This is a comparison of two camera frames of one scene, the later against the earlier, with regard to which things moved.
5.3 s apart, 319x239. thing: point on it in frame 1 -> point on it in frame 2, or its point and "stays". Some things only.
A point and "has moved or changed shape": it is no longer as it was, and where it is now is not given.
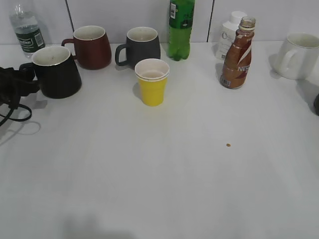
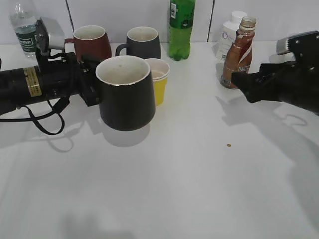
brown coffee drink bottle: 237,61 stays
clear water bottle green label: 29,34 stays
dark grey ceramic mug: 142,43 stays
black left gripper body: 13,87 -> 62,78
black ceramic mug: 55,68 has moved or changed shape
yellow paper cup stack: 152,74 stays
